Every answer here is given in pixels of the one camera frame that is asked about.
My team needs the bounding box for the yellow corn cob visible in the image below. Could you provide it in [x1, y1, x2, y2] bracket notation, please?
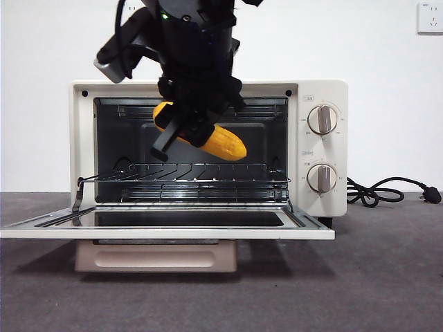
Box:
[152, 101, 248, 162]

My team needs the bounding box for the small beige oven knob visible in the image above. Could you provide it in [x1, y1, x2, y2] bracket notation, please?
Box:
[307, 163, 338, 193]

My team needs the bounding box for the pale grey camera box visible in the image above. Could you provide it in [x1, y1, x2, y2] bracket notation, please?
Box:
[93, 44, 139, 84]

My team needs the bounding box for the large beige oven knob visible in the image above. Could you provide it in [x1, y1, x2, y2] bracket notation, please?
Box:
[307, 105, 339, 136]

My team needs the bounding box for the glass oven door with handle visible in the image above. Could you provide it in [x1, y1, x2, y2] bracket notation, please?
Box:
[0, 206, 336, 274]

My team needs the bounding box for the chrome wire oven rack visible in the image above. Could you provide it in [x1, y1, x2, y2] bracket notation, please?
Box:
[78, 162, 292, 186]

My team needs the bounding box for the cream Toshiba toaster oven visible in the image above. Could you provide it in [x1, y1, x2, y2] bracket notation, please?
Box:
[71, 78, 348, 229]

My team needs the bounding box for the black power cable with plug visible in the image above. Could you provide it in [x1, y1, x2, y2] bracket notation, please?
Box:
[345, 176, 443, 208]

